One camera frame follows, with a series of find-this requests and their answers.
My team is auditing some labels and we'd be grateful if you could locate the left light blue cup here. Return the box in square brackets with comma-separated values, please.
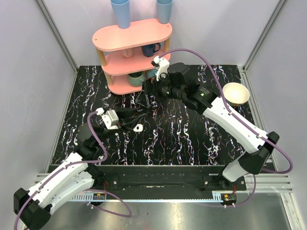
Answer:
[111, 0, 130, 29]

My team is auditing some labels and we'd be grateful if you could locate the pink mug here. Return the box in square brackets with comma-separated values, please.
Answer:
[122, 48, 133, 58]

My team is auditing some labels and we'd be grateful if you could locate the green ceramic mug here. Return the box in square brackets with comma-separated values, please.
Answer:
[128, 71, 145, 87]

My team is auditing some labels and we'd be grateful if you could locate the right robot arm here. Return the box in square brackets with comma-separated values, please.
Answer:
[136, 61, 280, 190]

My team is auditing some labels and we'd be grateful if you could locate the light blue cup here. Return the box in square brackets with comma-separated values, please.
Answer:
[111, 0, 130, 29]
[156, 0, 173, 24]

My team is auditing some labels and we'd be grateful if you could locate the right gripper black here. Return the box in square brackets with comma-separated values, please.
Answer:
[135, 71, 185, 108]

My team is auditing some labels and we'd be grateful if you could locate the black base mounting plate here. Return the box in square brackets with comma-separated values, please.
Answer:
[98, 165, 247, 202]

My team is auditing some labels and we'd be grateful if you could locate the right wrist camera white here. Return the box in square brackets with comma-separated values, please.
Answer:
[151, 56, 170, 81]

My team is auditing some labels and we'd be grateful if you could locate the light blue butterfly mug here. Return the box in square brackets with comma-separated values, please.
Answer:
[145, 69, 157, 79]

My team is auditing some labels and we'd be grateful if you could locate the cream bowl green outside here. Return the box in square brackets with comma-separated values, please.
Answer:
[223, 82, 250, 107]

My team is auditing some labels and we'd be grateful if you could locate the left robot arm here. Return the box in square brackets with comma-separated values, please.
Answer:
[13, 107, 147, 230]

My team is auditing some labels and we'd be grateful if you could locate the white earbud charging case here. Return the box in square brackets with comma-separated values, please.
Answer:
[133, 124, 143, 133]

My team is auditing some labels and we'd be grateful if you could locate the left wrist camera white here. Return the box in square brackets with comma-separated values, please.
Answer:
[96, 108, 119, 130]

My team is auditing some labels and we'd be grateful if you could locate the right light blue cup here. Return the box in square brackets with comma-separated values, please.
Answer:
[156, 0, 173, 24]

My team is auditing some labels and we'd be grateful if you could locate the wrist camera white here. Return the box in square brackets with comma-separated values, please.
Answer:
[151, 56, 170, 81]
[96, 108, 119, 130]

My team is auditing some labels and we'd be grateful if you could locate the pink three-tier shelf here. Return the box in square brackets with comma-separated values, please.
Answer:
[92, 18, 172, 95]

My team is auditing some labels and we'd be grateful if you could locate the dark blue mug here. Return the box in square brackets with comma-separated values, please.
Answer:
[141, 43, 161, 58]

